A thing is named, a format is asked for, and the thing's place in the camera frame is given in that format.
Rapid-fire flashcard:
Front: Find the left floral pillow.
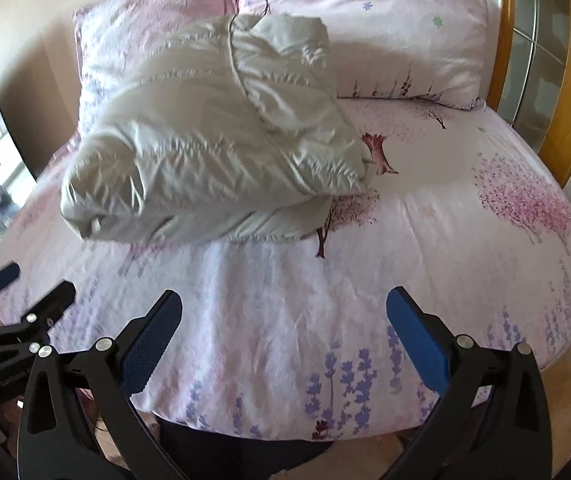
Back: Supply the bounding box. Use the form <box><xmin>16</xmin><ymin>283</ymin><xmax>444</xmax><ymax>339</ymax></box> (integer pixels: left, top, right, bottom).
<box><xmin>72</xmin><ymin>0</ymin><xmax>238</xmax><ymax>136</ymax></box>

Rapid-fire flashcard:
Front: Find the right floral pillow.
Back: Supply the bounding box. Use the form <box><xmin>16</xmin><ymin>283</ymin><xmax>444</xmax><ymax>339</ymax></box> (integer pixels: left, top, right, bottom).
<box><xmin>238</xmin><ymin>0</ymin><xmax>488</xmax><ymax>110</ymax></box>

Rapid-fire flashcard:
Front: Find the pink floral bed sheet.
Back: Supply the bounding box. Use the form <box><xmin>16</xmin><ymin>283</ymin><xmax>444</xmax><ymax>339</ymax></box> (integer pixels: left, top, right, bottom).
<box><xmin>0</xmin><ymin>100</ymin><xmax>571</xmax><ymax>440</ymax></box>

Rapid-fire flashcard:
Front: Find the floral pillow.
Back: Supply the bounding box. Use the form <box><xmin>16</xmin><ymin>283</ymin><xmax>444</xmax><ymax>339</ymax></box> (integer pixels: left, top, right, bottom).
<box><xmin>72</xmin><ymin>0</ymin><xmax>238</xmax><ymax>136</ymax></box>
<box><xmin>238</xmin><ymin>0</ymin><xmax>488</xmax><ymax>110</ymax></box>

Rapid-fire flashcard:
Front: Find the beige puffer jacket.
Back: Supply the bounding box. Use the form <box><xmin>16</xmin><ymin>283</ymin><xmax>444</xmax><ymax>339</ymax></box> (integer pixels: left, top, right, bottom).
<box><xmin>60</xmin><ymin>14</ymin><xmax>374</xmax><ymax>244</ymax></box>

